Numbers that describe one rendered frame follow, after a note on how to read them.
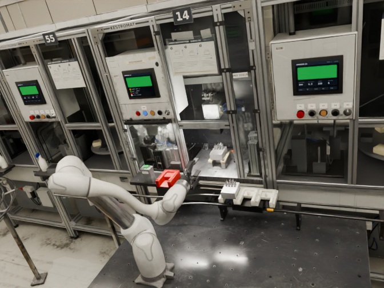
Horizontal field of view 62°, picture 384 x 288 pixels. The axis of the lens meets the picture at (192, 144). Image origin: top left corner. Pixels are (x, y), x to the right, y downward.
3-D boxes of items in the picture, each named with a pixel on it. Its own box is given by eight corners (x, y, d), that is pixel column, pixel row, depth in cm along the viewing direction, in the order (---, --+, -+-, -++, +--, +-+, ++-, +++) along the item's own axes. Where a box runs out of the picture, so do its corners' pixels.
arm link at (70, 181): (91, 180, 153) (89, 168, 165) (50, 175, 146) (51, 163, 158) (85, 203, 157) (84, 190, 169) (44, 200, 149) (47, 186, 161)
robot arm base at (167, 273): (167, 291, 177) (165, 284, 175) (134, 283, 186) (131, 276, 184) (181, 266, 192) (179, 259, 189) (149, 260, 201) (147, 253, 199)
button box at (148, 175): (143, 182, 242) (139, 168, 237) (148, 176, 248) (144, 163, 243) (152, 183, 238) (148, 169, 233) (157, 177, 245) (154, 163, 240)
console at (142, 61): (121, 121, 235) (102, 58, 215) (141, 107, 258) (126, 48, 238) (172, 120, 217) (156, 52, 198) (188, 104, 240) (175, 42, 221)
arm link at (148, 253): (142, 283, 178) (131, 254, 169) (136, 260, 194) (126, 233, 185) (170, 271, 182) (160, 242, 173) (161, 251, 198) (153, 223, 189)
